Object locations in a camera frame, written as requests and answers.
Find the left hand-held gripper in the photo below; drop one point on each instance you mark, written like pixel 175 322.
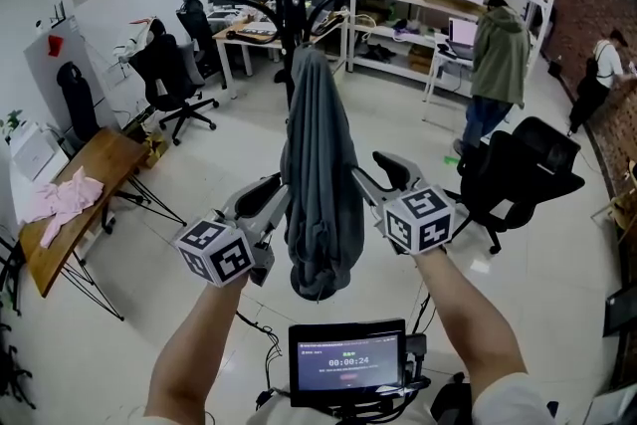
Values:
pixel 219 254

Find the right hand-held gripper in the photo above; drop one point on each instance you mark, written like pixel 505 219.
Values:
pixel 423 224

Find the grey garment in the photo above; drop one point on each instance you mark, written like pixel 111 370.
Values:
pixel 318 154

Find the person's right forearm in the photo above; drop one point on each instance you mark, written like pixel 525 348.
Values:
pixel 468 313

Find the person's left forearm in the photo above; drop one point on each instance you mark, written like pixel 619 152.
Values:
pixel 194 353

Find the yellow box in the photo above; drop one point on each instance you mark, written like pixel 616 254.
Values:
pixel 156 149

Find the black office chair white label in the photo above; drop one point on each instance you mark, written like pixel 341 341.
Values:
pixel 522 179

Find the small white table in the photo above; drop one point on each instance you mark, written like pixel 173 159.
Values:
pixel 443 60

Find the wooden table black legs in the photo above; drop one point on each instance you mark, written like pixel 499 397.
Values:
pixel 99 164

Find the open laptop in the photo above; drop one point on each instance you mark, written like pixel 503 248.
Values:
pixel 463 35

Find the white desk wooden top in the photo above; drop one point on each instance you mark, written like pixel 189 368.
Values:
pixel 234 37

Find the black chest-mounted screen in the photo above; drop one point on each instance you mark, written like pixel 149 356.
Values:
pixel 348 361

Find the pink cloth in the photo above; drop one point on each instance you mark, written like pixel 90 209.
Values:
pixel 64 199

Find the white garment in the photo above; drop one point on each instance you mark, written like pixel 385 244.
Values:
pixel 134 40

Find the white cabinet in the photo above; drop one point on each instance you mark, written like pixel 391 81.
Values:
pixel 94 60

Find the white printer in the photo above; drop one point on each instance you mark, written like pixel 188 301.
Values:
pixel 37 154

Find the wooden easel stand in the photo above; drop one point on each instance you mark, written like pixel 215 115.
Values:
pixel 622 209

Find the person's white shirt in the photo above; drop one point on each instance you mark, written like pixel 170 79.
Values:
pixel 507 403

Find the red item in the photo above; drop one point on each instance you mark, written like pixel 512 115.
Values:
pixel 56 46

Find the green potted plant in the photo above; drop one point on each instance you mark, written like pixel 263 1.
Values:
pixel 12 122

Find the black leaning flat monitor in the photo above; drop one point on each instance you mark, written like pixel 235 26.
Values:
pixel 622 311

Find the black router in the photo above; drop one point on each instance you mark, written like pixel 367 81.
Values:
pixel 59 15

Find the black folding stand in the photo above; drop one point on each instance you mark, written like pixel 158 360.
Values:
pixel 12 338

